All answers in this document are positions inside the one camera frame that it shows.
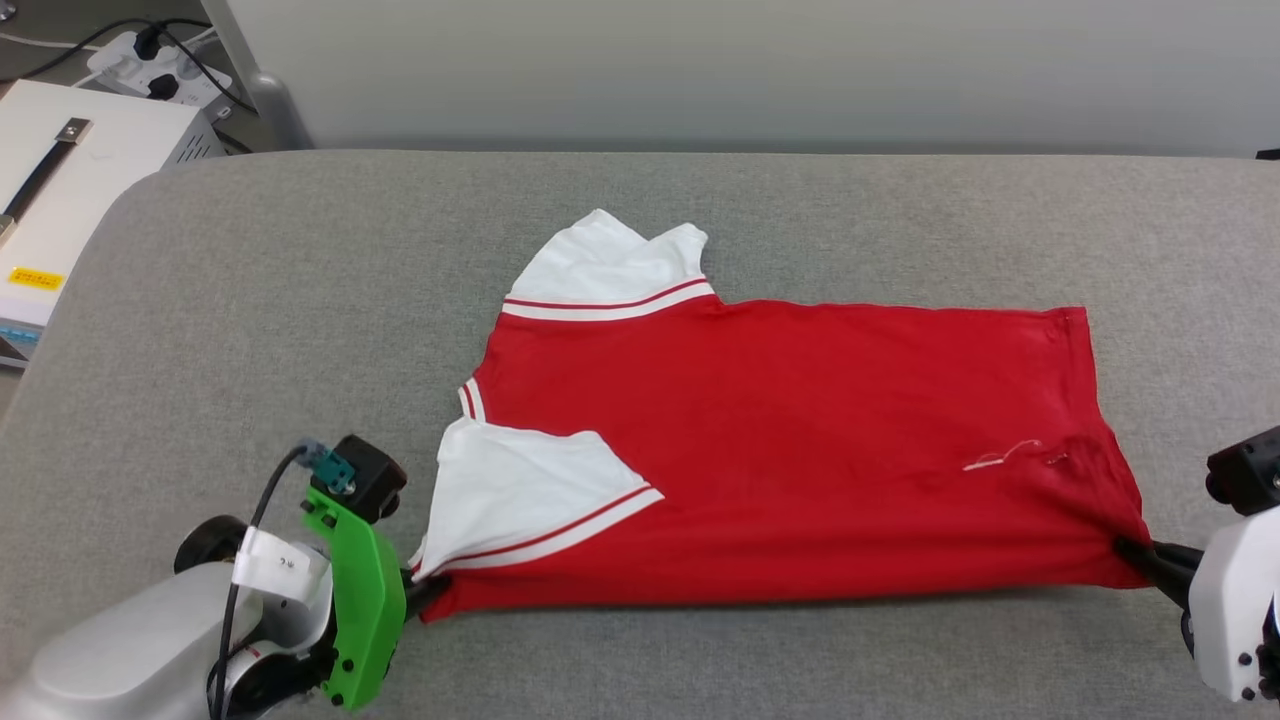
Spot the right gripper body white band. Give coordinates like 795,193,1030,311
1180,505,1280,705

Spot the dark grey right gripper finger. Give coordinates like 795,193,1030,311
1113,536,1207,578
1140,566,1199,613

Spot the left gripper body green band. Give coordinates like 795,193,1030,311
174,484,409,712

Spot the red white basketball jersey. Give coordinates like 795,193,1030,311
410,208,1152,624

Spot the grey partition foot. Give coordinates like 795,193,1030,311
244,70,313,152

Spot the white power strip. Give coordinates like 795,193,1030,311
84,30,234,110

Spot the white partition panel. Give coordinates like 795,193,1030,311
200,0,1280,157

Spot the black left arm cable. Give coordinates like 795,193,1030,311
204,439,357,720

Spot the white equipment box black handle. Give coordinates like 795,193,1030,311
0,79,227,371

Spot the black power cable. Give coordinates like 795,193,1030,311
22,17,259,117

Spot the thin white cable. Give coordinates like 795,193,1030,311
0,30,93,53

